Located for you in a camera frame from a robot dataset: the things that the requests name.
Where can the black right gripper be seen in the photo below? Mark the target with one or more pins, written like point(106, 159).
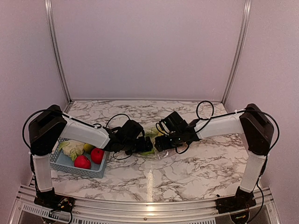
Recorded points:
point(162, 145)

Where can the aluminium frame post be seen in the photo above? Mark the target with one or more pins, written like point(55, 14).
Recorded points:
point(238, 52)
point(53, 36)

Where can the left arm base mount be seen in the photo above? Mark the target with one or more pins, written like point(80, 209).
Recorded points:
point(53, 201)

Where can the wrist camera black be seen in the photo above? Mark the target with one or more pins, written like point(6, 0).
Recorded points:
point(173, 123)
point(129, 131)

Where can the light blue plastic basket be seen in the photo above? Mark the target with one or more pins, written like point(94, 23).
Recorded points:
point(61, 162)

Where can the front aluminium rail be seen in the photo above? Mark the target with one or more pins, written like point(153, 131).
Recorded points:
point(92, 211)

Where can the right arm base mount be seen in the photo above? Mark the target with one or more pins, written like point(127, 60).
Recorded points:
point(240, 201)

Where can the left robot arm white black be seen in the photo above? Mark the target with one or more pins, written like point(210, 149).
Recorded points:
point(46, 126)

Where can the right aluminium frame post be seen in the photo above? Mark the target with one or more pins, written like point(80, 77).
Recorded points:
point(238, 52)

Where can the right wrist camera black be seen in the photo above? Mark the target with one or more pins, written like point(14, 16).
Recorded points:
point(173, 123)

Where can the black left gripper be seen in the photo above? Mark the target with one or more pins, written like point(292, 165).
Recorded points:
point(142, 147)

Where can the white green fake cabbage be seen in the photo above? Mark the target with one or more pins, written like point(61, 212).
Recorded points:
point(72, 148)

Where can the green fake lettuce leaf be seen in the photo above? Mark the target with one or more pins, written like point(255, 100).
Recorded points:
point(147, 153)

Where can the left aluminium frame post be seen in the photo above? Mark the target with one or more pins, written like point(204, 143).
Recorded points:
point(53, 36)

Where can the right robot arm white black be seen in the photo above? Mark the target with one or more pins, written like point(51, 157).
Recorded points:
point(256, 126)

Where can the red fake apple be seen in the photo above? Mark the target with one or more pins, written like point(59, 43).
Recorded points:
point(97, 155)
point(82, 162)

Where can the small green yellow fake fruit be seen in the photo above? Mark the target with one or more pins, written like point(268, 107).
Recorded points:
point(88, 148)

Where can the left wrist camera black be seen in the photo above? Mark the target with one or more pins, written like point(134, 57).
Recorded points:
point(129, 131)

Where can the clear zip top bag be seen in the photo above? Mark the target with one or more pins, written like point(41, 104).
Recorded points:
point(161, 155)

